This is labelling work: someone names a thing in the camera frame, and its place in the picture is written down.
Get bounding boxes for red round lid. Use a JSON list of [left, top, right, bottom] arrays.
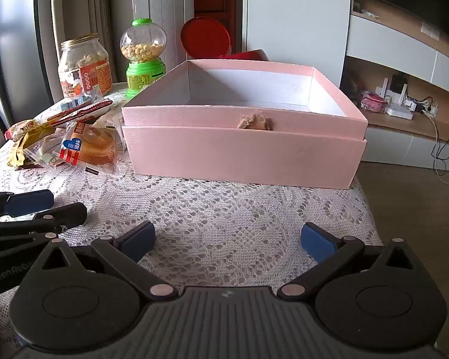
[[180, 17, 231, 60]]

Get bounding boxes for red and yellow snack packet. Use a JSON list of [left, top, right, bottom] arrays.
[[4, 119, 57, 143]]

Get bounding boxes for green candy dispenser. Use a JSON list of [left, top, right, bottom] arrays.
[[120, 18, 168, 100]]

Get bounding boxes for clear snack packet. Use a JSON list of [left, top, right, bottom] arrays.
[[97, 111, 127, 154], [24, 138, 72, 171]]

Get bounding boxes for white wall outlet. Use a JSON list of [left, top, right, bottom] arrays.
[[421, 22, 441, 41]]

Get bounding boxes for clear bread packet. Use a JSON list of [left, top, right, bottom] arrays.
[[54, 121, 119, 174]]

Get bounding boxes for white router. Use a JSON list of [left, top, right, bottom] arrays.
[[386, 105, 414, 120]]

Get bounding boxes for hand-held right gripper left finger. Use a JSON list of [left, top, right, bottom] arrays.
[[32, 220, 176, 302]]

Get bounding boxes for grey curtain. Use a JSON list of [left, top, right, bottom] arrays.
[[34, 0, 115, 101]]

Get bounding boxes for glass jar with gold lid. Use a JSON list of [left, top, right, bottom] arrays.
[[58, 34, 113, 100]]

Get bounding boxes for black and white cables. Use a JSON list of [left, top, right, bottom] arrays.
[[430, 110, 449, 185]]

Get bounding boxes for white power strip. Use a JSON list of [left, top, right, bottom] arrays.
[[404, 96, 440, 117]]

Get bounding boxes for gold snack packet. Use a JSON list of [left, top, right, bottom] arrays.
[[7, 135, 42, 169]]

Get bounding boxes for blue small snack packet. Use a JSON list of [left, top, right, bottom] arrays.
[[60, 86, 103, 113]]

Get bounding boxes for red and silver cracker packet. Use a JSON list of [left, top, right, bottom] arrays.
[[47, 98, 113, 128]]

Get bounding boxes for white and wood cabinet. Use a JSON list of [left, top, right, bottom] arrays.
[[344, 0, 449, 165]]

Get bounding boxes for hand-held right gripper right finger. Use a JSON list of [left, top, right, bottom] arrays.
[[277, 221, 416, 302]]

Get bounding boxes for pink cardboard box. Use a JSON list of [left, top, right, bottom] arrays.
[[121, 59, 368, 189]]

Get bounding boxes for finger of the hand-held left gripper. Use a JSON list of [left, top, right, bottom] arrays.
[[0, 202, 88, 251], [0, 188, 55, 219]]

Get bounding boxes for white lace tablecloth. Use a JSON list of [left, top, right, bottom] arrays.
[[0, 82, 384, 330]]

